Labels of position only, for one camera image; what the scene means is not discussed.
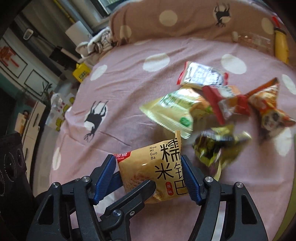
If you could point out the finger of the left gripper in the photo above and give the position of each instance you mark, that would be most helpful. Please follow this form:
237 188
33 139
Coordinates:
115 222

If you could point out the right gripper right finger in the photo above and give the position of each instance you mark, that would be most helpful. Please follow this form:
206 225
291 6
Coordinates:
241 221

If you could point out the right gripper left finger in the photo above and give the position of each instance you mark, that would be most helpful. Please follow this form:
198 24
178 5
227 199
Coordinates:
67 211

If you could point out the gold foil snack packet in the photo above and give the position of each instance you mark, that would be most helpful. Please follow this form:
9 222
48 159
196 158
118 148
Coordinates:
220 144

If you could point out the orange rice cracker bag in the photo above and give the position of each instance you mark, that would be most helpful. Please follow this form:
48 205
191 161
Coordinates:
161 163

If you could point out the pink polka dot bedsheet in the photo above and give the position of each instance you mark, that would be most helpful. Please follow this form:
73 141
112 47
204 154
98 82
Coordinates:
105 117

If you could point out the panda triangular snack bag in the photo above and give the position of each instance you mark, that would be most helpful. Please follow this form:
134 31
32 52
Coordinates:
272 121

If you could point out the light green snack packet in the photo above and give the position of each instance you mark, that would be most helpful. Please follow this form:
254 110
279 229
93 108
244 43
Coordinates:
178 110

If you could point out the yellow box on floor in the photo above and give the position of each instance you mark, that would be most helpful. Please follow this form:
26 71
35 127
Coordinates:
81 72

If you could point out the clear plastic bottle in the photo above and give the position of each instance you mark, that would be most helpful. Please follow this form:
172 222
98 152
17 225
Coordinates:
253 41

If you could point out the yellow bottle red cap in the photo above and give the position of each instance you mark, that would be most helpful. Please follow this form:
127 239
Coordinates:
281 50

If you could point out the striped white cloth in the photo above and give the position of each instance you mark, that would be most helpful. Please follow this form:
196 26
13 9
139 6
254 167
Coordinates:
100 43

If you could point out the brown polka dot bolster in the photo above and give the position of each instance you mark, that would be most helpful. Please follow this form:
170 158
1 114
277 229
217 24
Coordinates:
214 20

